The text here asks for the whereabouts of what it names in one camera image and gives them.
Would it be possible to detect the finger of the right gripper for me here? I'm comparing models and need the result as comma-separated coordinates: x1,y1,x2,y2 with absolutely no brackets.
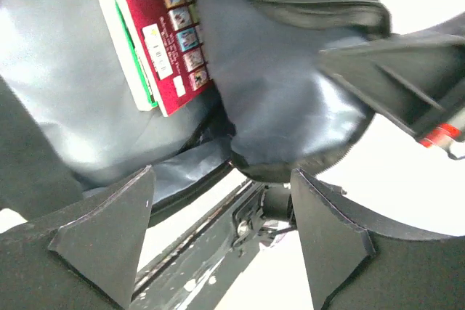
318,33,464,139

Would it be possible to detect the black student backpack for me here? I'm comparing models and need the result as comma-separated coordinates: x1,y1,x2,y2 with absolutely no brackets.
1,0,389,224

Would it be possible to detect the green book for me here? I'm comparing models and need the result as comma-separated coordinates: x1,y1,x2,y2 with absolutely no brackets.
98,0,163,111

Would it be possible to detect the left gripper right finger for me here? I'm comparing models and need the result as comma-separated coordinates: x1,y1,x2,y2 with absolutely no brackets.
291,170,464,309

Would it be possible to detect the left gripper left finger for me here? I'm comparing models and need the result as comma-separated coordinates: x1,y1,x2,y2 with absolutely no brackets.
1,166,155,309

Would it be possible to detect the dark red book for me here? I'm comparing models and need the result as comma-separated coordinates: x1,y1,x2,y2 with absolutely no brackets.
116,0,213,117

